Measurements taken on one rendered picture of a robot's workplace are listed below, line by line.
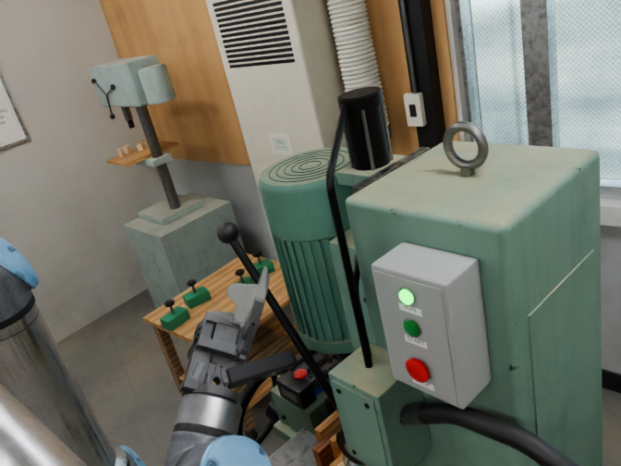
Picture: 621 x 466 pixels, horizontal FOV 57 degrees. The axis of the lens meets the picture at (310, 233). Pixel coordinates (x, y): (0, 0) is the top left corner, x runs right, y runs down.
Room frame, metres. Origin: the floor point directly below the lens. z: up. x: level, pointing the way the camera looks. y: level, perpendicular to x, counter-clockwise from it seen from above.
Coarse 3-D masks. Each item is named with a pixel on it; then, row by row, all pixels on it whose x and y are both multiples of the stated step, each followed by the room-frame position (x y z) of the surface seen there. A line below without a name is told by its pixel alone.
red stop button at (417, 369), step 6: (408, 360) 0.51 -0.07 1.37; (414, 360) 0.50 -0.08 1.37; (408, 366) 0.50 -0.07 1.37; (414, 366) 0.50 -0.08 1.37; (420, 366) 0.49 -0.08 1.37; (426, 366) 0.50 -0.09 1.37; (408, 372) 0.51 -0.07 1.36; (414, 372) 0.50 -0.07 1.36; (420, 372) 0.49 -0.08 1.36; (426, 372) 0.49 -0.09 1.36; (414, 378) 0.50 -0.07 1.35; (420, 378) 0.49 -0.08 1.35; (426, 378) 0.49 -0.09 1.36
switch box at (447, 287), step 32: (384, 256) 0.55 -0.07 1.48; (416, 256) 0.54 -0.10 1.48; (448, 256) 0.52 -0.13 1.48; (384, 288) 0.53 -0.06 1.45; (416, 288) 0.49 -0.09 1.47; (448, 288) 0.47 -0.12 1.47; (480, 288) 0.50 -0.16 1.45; (384, 320) 0.54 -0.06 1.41; (416, 320) 0.50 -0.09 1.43; (448, 320) 0.47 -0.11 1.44; (480, 320) 0.49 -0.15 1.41; (416, 352) 0.51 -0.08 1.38; (448, 352) 0.47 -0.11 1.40; (480, 352) 0.49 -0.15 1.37; (416, 384) 0.51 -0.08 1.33; (448, 384) 0.48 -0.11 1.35; (480, 384) 0.49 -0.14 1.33
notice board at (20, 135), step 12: (0, 72) 3.46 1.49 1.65; (0, 84) 3.44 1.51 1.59; (0, 96) 3.42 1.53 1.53; (0, 108) 3.41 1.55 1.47; (12, 108) 3.45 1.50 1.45; (0, 120) 3.39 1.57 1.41; (12, 120) 3.43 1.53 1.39; (0, 132) 3.37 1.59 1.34; (12, 132) 3.41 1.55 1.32; (24, 132) 3.45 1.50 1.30; (0, 144) 3.35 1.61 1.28; (12, 144) 3.39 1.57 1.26
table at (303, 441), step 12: (276, 432) 1.02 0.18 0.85; (288, 432) 0.99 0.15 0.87; (300, 432) 0.95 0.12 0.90; (288, 444) 0.92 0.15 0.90; (300, 444) 0.91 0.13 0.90; (312, 444) 0.91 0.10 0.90; (276, 456) 0.90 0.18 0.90; (288, 456) 0.89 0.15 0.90; (300, 456) 0.88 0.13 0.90; (312, 456) 0.87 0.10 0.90
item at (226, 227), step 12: (228, 228) 0.82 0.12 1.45; (228, 240) 0.81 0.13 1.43; (240, 252) 0.81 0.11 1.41; (252, 264) 0.80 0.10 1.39; (252, 276) 0.79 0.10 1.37; (276, 300) 0.77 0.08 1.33; (276, 312) 0.76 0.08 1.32; (288, 324) 0.75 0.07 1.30; (288, 336) 0.75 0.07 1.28; (300, 348) 0.73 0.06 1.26; (312, 360) 0.72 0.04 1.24; (312, 372) 0.72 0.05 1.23; (324, 384) 0.70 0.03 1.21; (336, 408) 0.69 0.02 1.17; (348, 456) 0.66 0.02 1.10
